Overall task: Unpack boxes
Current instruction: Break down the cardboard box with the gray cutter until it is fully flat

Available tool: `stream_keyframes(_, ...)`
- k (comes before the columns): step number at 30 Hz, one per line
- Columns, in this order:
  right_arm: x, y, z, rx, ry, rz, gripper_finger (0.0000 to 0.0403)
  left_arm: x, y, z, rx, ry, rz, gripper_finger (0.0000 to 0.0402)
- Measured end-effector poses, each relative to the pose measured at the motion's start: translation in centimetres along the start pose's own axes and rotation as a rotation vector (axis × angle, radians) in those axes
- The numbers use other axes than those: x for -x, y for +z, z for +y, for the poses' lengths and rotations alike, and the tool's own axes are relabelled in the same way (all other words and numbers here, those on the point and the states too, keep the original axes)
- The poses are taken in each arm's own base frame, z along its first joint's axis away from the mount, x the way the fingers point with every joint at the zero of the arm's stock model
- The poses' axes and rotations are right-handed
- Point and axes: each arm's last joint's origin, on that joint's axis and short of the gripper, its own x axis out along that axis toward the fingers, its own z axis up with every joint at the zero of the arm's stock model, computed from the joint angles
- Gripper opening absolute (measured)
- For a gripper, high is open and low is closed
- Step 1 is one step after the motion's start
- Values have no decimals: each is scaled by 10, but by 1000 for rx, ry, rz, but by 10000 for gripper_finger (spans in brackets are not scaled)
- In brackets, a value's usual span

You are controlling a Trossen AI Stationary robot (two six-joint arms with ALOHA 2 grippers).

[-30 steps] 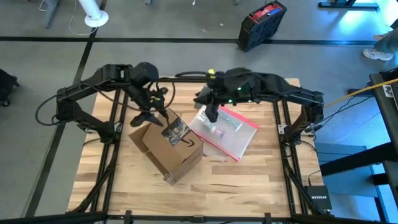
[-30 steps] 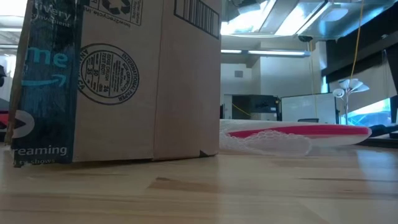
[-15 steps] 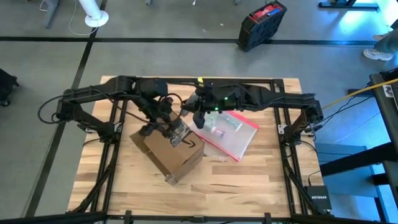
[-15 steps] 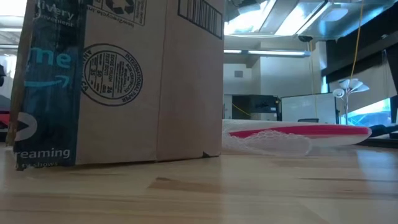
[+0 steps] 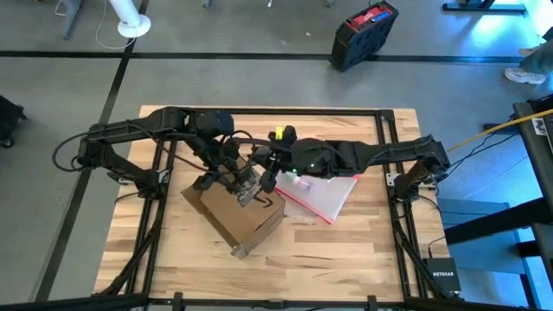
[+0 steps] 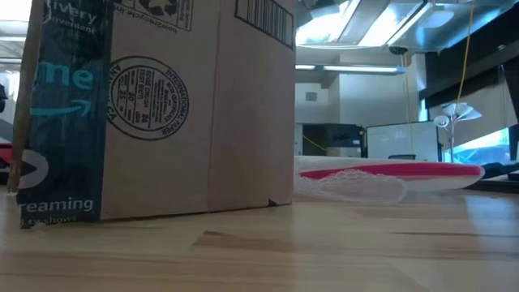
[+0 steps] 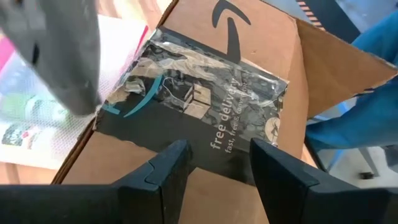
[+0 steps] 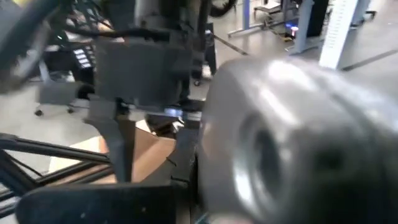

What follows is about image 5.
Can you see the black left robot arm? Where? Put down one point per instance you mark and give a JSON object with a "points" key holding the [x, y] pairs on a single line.
{"points": [[129, 127]]}

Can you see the black wheeled case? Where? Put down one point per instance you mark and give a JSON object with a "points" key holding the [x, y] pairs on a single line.
{"points": [[8, 121]]}

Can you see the blue grey cabinet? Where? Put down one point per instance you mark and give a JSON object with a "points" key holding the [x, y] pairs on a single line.
{"points": [[484, 255]]}

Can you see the wooden desk grey legs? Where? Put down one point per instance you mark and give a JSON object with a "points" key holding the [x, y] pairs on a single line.
{"points": [[71, 17]]}

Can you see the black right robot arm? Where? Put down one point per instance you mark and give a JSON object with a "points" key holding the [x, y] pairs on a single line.
{"points": [[389, 151]]}

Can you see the person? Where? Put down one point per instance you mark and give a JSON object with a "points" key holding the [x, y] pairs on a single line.
{"points": [[538, 60]]}

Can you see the black metal crossbar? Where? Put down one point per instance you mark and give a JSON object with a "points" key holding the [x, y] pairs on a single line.
{"points": [[86, 302]]}

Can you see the black Netgear switch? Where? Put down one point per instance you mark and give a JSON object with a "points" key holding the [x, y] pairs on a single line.
{"points": [[443, 274]]}

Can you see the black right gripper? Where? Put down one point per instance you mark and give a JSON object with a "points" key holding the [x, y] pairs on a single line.
{"points": [[270, 157]]}

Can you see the black office table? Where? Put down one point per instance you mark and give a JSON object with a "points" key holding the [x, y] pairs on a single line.
{"points": [[475, 6]]}

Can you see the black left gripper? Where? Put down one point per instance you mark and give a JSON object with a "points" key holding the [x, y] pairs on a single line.
{"points": [[224, 155]]}

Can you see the white mesh pouch red trim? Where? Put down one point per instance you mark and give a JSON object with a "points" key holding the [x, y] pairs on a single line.
{"points": [[328, 194]]}

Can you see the taped brown cardboard box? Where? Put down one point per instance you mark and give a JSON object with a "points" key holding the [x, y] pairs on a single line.
{"points": [[242, 211]]}

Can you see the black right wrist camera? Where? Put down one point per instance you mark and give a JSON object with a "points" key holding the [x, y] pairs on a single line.
{"points": [[283, 133]]}

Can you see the person's white shoe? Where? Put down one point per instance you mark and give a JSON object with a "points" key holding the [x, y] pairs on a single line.
{"points": [[530, 50], [525, 76]]}

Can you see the white printed sticker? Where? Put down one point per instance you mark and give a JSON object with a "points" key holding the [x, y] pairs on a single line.
{"points": [[539, 126]]}

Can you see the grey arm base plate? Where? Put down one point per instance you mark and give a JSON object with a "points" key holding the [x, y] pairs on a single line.
{"points": [[123, 176], [421, 181]]}

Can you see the red black tool case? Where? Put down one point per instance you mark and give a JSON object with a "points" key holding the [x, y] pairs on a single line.
{"points": [[363, 39]]}

